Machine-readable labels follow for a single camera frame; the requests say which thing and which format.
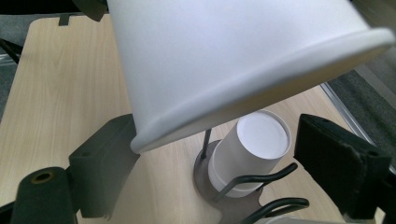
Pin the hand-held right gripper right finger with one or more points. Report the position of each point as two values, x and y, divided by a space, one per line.
339 168

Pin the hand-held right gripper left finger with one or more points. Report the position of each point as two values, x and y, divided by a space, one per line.
102 165

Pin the metal bar behind table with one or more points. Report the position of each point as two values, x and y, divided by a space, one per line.
348 112

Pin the grey tape strip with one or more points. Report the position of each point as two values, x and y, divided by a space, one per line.
64 20

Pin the white paper cup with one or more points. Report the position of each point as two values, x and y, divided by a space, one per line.
252 149
218 62

